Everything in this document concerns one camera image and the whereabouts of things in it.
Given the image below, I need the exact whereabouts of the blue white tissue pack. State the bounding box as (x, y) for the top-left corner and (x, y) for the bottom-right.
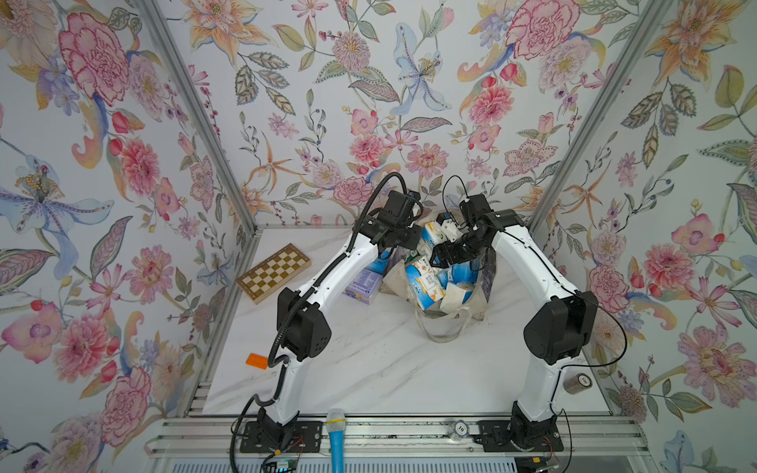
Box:
(421, 222), (449, 250)

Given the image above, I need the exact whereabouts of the purple tissue pack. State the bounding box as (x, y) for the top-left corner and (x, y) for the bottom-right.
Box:
(343, 269), (384, 305)

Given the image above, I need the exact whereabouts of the beige canvas tote bag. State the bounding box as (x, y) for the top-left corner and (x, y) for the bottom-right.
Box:
(380, 210), (499, 344)

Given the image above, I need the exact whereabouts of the blue tissue pack front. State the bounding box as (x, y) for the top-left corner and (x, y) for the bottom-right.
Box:
(451, 262), (479, 285)

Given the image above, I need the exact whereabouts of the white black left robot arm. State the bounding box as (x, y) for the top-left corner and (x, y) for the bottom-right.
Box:
(267, 190), (423, 425)

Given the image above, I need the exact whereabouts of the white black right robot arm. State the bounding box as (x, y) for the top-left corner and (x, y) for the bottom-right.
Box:
(431, 194), (599, 451)

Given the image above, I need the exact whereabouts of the wooden chessboard box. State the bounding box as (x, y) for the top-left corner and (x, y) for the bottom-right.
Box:
(236, 244), (311, 304)

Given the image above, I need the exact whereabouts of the brown cylinder roll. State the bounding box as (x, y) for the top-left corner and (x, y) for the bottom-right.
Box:
(563, 372), (593, 395)

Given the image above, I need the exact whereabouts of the orange tag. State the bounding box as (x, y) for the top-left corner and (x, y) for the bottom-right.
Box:
(246, 353), (268, 371)

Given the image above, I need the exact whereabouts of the blue microphone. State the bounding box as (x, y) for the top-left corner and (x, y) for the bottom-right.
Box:
(324, 409), (346, 473)

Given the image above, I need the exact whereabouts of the silver round knob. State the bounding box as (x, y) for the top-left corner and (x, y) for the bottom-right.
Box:
(449, 420), (470, 443)

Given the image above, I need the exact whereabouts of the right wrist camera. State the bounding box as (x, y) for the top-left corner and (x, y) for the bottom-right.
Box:
(437, 214), (463, 242)

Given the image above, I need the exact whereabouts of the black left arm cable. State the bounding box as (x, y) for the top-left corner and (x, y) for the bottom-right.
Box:
(229, 170), (410, 473)

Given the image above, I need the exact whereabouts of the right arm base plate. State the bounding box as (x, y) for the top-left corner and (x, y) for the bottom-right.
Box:
(473, 417), (565, 453)

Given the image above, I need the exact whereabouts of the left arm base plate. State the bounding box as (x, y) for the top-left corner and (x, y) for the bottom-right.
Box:
(239, 421), (323, 454)

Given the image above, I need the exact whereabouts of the aluminium front rail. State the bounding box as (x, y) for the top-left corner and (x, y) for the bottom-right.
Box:
(145, 415), (650, 459)

